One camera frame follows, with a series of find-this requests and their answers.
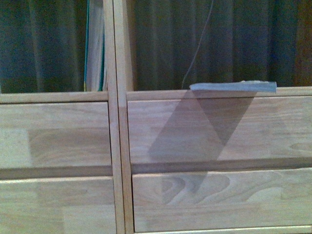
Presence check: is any left wooden shelf cabinet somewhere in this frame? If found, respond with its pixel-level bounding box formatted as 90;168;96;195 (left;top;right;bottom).
0;0;125;234

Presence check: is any grey-blue white-cover book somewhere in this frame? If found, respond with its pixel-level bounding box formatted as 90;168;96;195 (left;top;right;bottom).
189;80;277;93

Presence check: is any right lower wooden drawer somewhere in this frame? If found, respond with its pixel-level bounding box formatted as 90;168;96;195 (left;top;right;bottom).
133;168;312;232

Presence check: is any left upper wooden drawer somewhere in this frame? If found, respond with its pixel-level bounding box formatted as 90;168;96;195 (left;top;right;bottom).
0;102;111;169

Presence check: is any right upper wooden drawer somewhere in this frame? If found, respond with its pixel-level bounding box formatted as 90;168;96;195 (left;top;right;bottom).
128;97;312;165

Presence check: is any green-covered upright book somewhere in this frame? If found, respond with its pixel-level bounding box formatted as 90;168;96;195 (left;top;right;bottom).
84;0;105;92

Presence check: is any thin grey cable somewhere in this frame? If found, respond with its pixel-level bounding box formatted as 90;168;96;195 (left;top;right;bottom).
181;0;215;90

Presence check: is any dark green curtain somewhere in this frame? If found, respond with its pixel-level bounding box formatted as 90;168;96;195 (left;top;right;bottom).
0;0;312;94

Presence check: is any left lower wooden drawer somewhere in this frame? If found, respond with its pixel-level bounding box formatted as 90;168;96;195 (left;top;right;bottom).
0;176;117;234

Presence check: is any wooden drawer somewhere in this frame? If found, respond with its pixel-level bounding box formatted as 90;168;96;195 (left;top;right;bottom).
0;176;117;234
0;102;111;169
128;97;312;165
133;168;312;232

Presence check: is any wooden shelf cabinet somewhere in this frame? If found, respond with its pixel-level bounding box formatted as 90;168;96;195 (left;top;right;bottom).
0;0;125;234
113;0;312;234

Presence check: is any right wooden shelf cabinet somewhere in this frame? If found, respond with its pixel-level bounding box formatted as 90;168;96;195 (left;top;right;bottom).
113;0;312;234

